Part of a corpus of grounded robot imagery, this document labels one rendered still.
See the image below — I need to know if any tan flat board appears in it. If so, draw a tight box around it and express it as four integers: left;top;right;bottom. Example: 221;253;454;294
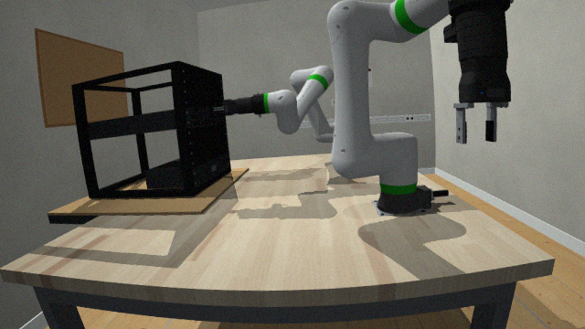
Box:
48;168;249;216

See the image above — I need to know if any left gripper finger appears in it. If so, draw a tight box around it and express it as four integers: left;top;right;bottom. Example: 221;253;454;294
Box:
485;102;508;142
453;102;474;143

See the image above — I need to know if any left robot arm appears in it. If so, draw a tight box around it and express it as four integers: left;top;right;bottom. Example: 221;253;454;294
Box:
327;0;449;214

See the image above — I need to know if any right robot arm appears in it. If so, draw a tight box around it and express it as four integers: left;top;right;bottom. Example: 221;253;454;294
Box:
264;66;335;143

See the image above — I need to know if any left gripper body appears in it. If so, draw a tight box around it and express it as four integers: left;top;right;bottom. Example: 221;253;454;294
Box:
443;0;514;103

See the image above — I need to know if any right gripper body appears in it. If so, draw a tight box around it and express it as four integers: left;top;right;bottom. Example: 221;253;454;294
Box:
223;93;266;118

